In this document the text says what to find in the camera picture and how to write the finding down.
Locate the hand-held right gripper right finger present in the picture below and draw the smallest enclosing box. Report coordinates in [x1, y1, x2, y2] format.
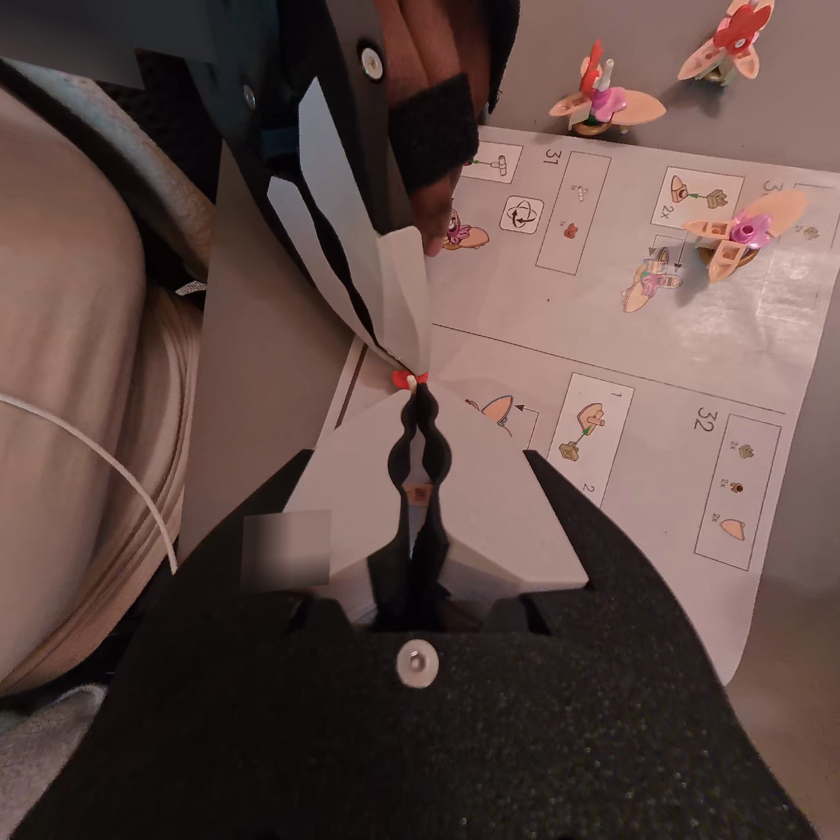
[420, 385, 589, 594]

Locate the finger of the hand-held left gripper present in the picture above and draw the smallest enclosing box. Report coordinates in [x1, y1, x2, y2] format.
[297, 76, 435, 382]
[264, 172, 399, 370]

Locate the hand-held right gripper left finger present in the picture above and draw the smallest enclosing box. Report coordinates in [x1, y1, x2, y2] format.
[284, 386, 422, 585]

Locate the pale desk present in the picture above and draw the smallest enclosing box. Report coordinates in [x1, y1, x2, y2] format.
[177, 0, 840, 840]

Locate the person's left hand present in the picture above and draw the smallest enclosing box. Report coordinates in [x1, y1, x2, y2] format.
[379, 0, 493, 258]

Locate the open instruction booklet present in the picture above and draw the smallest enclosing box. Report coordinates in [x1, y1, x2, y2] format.
[322, 125, 840, 688]

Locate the person's beige hoodie torso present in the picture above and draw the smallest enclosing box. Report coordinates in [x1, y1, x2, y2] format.
[0, 85, 217, 697]

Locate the tan toy flower red spike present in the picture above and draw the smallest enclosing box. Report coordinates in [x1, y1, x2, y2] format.
[550, 39, 668, 137]

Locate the tan toy flower pink centre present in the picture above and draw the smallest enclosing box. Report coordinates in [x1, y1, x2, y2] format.
[682, 190, 808, 284]

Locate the tan toy flower red top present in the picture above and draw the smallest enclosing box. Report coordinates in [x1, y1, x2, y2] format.
[678, 0, 777, 84]

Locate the grey cloth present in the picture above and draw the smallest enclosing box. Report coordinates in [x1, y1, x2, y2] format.
[0, 682, 109, 840]

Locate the white hoodie drawstring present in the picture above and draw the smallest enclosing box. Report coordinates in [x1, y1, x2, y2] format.
[0, 392, 179, 573]

